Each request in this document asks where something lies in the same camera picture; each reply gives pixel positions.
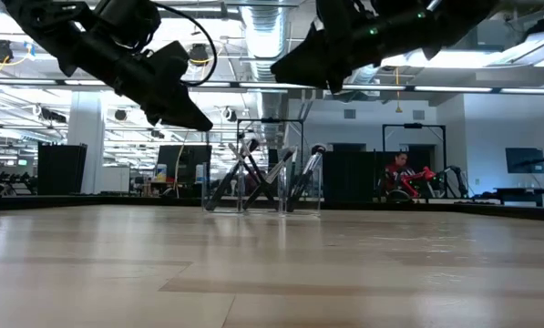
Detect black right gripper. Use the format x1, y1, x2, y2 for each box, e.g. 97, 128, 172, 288
270, 0, 392, 96

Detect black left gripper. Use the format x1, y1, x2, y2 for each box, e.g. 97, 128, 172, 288
68, 26, 215, 133

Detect black pens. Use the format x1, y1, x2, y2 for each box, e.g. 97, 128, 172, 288
205, 138, 261, 212

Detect thin silver-tipped makeup brush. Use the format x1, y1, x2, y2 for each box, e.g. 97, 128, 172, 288
227, 142, 278, 207

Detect silver ferrule makeup brush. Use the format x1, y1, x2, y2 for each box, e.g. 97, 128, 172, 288
242, 146, 299, 212

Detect person beside red arm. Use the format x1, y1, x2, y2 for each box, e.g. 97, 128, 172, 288
382, 150, 419, 202

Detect black desk monitor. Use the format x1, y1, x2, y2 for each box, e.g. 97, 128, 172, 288
157, 144, 212, 184

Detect wide black partition panel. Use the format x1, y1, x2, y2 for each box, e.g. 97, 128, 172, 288
322, 149, 433, 204

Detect clear acrylic organizer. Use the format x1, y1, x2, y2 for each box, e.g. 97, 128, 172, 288
200, 144, 323, 216

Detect black work table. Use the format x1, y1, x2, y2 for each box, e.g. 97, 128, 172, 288
493, 185, 544, 207

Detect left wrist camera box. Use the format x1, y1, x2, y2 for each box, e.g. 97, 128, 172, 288
149, 40, 192, 91

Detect black ceiling camera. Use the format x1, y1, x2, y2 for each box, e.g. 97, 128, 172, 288
0, 39, 15, 64
188, 42, 210, 68

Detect silver ventilation duct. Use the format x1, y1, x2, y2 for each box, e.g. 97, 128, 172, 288
238, 3, 292, 84

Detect yellow hanging cord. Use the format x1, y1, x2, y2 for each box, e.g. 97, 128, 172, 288
394, 67, 404, 115

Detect black camera cable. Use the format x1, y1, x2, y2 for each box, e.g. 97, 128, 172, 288
151, 0, 220, 88

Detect black table frame rail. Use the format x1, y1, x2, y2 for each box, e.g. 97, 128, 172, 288
0, 194, 544, 223

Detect wall monitor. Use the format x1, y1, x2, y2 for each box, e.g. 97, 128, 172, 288
504, 146, 544, 175

